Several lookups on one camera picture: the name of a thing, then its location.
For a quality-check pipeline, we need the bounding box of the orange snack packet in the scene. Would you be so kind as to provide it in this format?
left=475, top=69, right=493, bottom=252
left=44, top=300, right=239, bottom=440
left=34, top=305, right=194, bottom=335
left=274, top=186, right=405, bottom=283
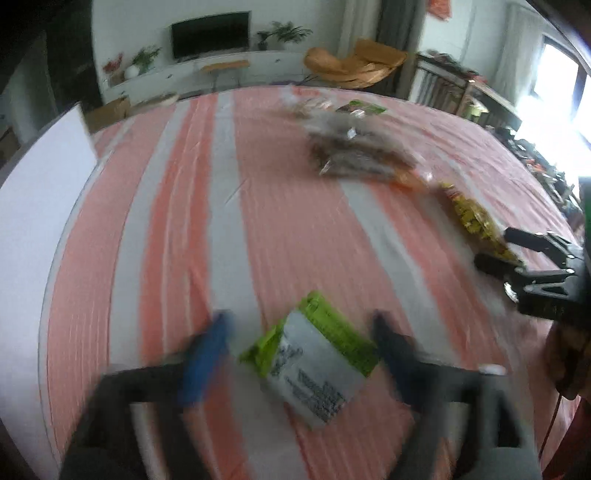
left=388, top=168, right=435, bottom=192

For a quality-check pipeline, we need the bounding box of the white box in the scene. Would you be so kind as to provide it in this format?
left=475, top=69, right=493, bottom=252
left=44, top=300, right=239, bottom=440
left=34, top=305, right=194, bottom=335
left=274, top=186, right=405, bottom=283
left=0, top=102, right=99, bottom=480

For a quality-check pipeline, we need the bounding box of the white sheer curtain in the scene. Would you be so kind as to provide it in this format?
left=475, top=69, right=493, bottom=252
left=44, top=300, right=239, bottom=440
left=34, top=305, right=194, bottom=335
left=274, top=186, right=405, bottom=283
left=496, top=2, right=546, bottom=107

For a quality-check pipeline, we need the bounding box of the dark framed window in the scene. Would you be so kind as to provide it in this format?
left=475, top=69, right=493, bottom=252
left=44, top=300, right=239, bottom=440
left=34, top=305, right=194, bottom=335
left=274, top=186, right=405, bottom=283
left=512, top=37, right=591, bottom=167

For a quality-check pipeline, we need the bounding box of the orange lounge chair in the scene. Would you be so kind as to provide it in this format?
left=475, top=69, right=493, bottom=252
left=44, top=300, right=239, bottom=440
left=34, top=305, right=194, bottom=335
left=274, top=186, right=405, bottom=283
left=304, top=39, right=409, bottom=90

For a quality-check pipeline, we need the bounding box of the clear bag of dark nuts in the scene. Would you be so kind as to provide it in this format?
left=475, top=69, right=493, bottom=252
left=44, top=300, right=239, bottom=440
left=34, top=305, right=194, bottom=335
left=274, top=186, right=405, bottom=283
left=305, top=115, right=398, bottom=153

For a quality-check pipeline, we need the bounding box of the clear bag of brown nuts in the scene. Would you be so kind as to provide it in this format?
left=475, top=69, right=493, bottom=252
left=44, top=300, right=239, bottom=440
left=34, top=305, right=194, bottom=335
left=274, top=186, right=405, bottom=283
left=318, top=148, right=419, bottom=183

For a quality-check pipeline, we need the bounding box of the cardboard box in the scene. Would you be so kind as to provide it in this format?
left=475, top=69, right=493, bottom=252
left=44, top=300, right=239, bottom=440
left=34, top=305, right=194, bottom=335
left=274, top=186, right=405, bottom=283
left=85, top=97, right=131, bottom=134

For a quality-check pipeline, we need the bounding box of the clear beige snack packet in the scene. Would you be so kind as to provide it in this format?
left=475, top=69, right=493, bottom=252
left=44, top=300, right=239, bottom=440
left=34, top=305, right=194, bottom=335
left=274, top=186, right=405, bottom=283
left=279, top=88, right=333, bottom=116

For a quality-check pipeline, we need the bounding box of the black television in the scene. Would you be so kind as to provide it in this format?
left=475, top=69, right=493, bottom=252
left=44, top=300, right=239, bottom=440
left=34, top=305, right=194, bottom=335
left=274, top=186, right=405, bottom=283
left=171, top=11, right=251, bottom=61

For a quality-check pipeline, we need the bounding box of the red flower plant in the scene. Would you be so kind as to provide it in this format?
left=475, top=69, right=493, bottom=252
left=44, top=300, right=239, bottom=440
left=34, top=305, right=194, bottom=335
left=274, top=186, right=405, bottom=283
left=102, top=53, right=125, bottom=84

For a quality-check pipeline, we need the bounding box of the person's right hand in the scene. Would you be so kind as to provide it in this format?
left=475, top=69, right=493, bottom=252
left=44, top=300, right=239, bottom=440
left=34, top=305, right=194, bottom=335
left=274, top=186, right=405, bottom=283
left=544, top=320, right=591, bottom=402

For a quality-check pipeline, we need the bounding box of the green leafy potted plant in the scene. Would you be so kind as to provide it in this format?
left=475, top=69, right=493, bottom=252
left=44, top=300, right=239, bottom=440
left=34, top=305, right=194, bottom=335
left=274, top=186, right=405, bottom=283
left=131, top=45, right=162, bottom=75

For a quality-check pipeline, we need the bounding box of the dark glass cabinet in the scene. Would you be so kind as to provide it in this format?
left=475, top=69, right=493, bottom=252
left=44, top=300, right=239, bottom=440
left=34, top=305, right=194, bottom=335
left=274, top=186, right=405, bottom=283
left=44, top=0, right=105, bottom=112

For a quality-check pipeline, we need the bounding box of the wooden desk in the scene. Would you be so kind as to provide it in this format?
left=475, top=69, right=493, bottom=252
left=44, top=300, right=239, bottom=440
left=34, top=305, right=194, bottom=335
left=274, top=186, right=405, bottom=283
left=462, top=78, right=522, bottom=130

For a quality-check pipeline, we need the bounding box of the person's red clothing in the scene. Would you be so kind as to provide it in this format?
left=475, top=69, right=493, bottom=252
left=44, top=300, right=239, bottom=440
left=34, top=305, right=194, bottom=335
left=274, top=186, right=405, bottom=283
left=540, top=397, right=591, bottom=480

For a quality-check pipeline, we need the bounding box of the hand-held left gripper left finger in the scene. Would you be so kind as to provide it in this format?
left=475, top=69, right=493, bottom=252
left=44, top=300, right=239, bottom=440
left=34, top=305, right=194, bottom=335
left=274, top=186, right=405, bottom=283
left=60, top=310, right=236, bottom=480

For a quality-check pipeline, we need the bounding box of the white television cabinet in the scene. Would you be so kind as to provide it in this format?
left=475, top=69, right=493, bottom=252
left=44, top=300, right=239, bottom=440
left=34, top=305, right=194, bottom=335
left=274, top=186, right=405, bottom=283
left=102, top=48, right=319, bottom=100

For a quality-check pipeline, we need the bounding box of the dark slatted wooden chair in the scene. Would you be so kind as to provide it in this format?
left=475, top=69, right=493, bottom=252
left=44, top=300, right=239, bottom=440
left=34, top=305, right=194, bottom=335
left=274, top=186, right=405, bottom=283
left=409, top=53, right=467, bottom=114

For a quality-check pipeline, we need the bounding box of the pink striped tablecloth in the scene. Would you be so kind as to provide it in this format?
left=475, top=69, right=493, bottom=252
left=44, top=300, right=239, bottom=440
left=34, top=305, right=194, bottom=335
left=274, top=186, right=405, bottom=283
left=41, top=85, right=583, bottom=480

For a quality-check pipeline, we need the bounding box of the small wooden stool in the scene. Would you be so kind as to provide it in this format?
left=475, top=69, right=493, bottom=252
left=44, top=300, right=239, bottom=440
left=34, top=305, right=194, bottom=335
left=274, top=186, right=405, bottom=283
left=202, top=59, right=250, bottom=90

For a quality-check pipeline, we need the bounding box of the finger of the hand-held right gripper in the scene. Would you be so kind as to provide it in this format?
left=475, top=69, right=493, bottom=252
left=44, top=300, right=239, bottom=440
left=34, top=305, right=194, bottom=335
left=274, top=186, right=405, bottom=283
left=503, top=226, right=583, bottom=259
left=473, top=251, right=573, bottom=287

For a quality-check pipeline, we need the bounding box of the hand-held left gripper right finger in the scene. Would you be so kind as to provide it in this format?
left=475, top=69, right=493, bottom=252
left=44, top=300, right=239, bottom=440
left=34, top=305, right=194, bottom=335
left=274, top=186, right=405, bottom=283
left=372, top=310, right=543, bottom=480

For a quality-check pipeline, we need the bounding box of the yellow green snack packet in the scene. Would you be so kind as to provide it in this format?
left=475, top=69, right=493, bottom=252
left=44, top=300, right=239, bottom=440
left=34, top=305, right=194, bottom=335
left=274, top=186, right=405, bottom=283
left=436, top=181, right=525, bottom=268

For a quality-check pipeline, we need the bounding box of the grey curtain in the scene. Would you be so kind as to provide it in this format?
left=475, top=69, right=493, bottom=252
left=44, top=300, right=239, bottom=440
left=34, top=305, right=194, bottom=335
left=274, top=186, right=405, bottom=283
left=376, top=0, right=428, bottom=97

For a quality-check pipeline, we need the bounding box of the green white snack packet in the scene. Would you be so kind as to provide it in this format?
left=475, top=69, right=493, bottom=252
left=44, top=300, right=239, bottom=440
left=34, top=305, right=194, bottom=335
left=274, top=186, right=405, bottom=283
left=238, top=291, right=382, bottom=432

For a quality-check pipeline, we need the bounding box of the large green potted plant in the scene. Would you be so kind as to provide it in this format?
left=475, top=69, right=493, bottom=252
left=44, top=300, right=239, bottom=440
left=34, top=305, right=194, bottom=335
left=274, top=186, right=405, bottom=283
left=270, top=21, right=314, bottom=47

